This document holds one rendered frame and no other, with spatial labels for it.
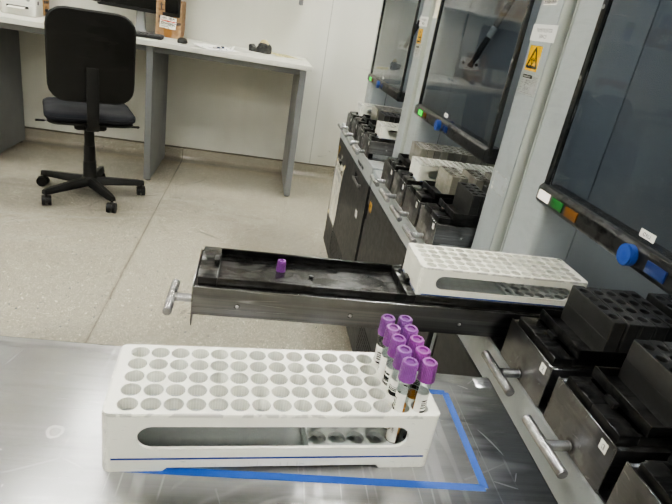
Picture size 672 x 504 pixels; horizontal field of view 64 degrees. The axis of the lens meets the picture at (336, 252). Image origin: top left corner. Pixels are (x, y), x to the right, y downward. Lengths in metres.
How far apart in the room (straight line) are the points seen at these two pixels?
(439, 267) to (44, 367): 0.57
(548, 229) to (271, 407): 0.72
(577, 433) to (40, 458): 0.61
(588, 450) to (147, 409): 0.52
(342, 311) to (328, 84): 3.59
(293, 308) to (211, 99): 3.60
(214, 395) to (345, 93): 3.96
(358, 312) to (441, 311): 0.14
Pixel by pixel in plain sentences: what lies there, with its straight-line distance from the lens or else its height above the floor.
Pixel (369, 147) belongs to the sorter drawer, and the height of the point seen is 0.78.
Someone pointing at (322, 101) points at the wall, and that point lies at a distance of 4.37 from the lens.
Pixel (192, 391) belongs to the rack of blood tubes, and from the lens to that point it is 0.52.
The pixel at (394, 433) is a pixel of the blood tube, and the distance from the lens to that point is 0.54.
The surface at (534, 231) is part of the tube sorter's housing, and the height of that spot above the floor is 0.90.
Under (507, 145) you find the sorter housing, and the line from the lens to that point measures 1.22.
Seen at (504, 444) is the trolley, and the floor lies 0.82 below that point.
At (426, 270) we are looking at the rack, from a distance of 0.87.
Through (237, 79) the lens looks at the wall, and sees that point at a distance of 4.33.
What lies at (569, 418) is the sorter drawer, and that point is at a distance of 0.80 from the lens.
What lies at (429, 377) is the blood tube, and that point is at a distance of 0.50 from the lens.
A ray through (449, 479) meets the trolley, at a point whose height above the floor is 0.82.
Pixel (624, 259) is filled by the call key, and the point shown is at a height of 0.97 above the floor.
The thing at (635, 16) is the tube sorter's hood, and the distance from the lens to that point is 0.94.
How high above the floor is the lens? 1.20
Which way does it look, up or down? 23 degrees down
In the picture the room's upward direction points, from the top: 10 degrees clockwise
